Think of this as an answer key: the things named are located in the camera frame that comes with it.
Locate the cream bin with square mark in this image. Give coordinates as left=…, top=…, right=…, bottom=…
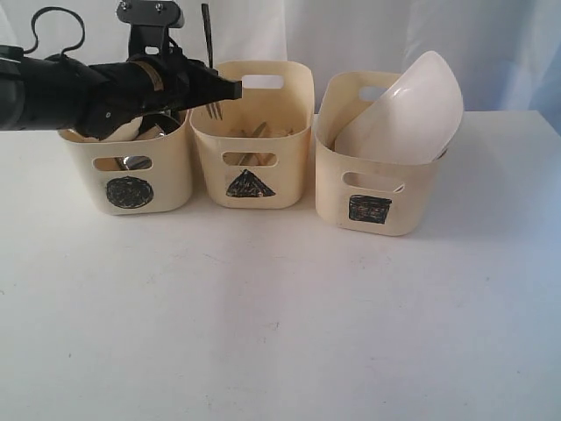
left=314, top=71, right=439, bottom=236

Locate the white square plate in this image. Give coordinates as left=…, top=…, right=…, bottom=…
left=334, top=51, right=465, bottom=165

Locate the steel table knife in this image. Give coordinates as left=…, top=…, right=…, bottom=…
left=238, top=122, right=267, bottom=166

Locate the cream bin with triangle mark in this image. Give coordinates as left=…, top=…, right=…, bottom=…
left=190, top=61, right=315, bottom=210

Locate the steel bowl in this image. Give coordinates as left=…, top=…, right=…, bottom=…
left=138, top=112, right=181, bottom=135

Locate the cream bin with circle mark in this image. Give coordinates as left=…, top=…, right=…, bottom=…
left=58, top=111, right=193, bottom=215

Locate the white ceramic bowl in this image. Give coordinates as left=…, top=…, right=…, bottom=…
left=83, top=117, right=143, bottom=142

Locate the steel fork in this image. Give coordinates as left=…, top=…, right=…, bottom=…
left=201, top=3, right=223, bottom=120

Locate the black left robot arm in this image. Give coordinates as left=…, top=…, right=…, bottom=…
left=1, top=46, right=243, bottom=140

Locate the white curtain backdrop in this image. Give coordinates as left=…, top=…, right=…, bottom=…
left=1, top=1, right=560, bottom=130

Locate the black cable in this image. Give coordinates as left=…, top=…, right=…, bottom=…
left=19, top=6, right=87, bottom=61

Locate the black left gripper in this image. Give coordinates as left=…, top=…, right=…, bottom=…
left=85, top=54, right=243, bottom=140

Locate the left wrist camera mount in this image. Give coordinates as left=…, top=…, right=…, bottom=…
left=116, top=0, right=184, bottom=58

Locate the steel mug front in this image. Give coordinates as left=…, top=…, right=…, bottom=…
left=116, top=125, right=170, bottom=171

